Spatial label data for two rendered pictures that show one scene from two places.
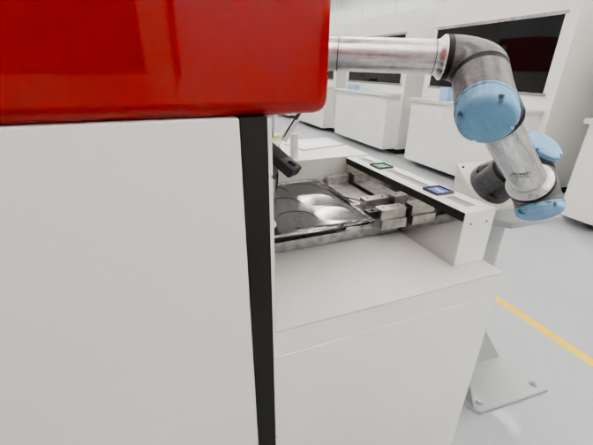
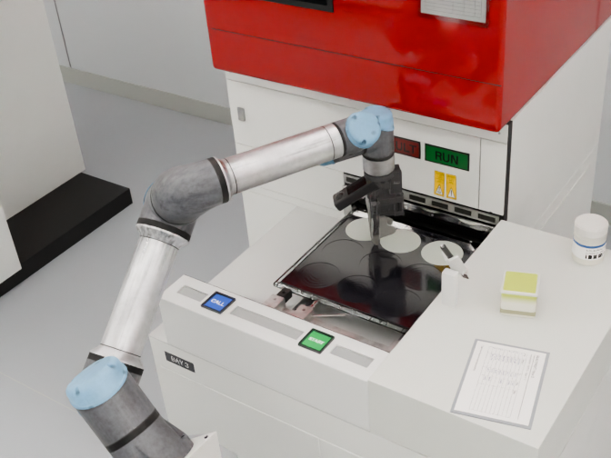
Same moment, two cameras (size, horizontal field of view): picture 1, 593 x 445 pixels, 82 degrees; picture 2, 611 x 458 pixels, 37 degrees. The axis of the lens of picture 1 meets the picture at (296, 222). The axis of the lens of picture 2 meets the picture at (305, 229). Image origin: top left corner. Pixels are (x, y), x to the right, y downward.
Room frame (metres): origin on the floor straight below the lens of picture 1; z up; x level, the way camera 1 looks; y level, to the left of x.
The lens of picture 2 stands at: (2.30, -1.01, 2.22)
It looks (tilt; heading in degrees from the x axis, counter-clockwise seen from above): 34 degrees down; 149
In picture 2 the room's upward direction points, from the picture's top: 5 degrees counter-clockwise
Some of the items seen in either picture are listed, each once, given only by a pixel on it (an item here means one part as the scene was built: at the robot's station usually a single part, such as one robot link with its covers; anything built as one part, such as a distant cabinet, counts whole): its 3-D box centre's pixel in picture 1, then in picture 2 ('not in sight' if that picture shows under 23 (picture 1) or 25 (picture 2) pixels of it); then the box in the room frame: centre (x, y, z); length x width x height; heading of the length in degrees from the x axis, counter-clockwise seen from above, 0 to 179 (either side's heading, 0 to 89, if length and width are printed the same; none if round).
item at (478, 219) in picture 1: (402, 199); (270, 347); (0.98, -0.32, 0.89); 0.55 x 0.09 x 0.14; 21
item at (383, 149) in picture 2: not in sight; (375, 133); (0.84, 0.09, 1.21); 0.09 x 0.08 x 0.11; 80
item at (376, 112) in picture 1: (385, 84); not in sight; (6.35, -1.52, 1.00); 1.80 x 1.08 x 2.00; 21
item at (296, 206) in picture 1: (282, 205); (380, 264); (0.91, 0.04, 0.90); 0.34 x 0.34 x 0.01; 21
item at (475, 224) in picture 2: not in sight; (416, 220); (0.82, 0.23, 0.89); 0.44 x 0.02 x 0.10; 21
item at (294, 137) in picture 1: (289, 139); (453, 274); (1.17, 0.03, 1.03); 0.06 x 0.04 x 0.13; 111
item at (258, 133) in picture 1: (208, 194); (358, 159); (0.64, 0.18, 1.02); 0.81 x 0.03 x 0.40; 21
